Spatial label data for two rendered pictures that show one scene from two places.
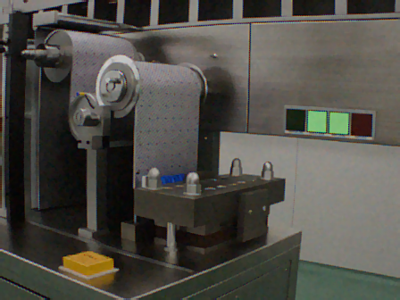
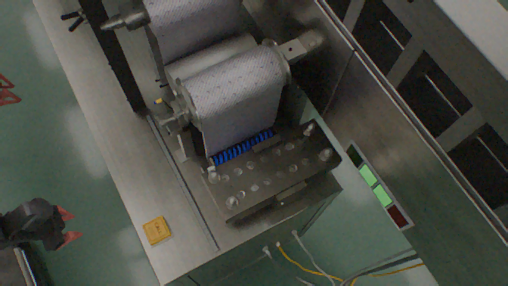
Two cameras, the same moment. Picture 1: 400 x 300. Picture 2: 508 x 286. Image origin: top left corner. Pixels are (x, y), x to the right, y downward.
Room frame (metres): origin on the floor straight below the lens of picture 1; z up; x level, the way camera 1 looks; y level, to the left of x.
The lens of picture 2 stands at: (0.79, -0.12, 2.10)
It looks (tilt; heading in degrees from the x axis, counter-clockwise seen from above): 69 degrees down; 28
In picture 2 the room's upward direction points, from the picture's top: 1 degrees counter-clockwise
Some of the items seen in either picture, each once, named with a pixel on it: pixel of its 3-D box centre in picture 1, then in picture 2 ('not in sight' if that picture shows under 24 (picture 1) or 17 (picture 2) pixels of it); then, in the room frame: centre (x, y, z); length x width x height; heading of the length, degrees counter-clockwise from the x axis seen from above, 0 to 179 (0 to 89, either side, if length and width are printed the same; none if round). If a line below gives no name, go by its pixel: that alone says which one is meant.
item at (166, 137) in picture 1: (168, 145); (241, 129); (1.24, 0.08, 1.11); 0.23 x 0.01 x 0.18; 144
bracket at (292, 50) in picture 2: not in sight; (292, 50); (1.42, 0.03, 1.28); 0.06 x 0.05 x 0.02; 144
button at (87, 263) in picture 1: (87, 263); (156, 230); (0.90, 0.21, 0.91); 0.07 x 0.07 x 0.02; 54
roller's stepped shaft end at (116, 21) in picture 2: (30, 54); (112, 23); (1.26, 0.45, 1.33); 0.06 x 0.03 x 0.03; 144
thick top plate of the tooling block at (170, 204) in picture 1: (217, 195); (271, 170); (1.21, -0.04, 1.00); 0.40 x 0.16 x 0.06; 144
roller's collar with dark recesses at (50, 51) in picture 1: (48, 55); (134, 14); (1.31, 0.42, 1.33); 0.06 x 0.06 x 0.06; 54
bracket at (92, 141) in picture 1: (92, 170); (179, 135); (1.17, 0.25, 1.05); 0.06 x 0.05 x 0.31; 144
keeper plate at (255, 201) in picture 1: (253, 214); (289, 197); (1.17, -0.12, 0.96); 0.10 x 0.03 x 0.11; 144
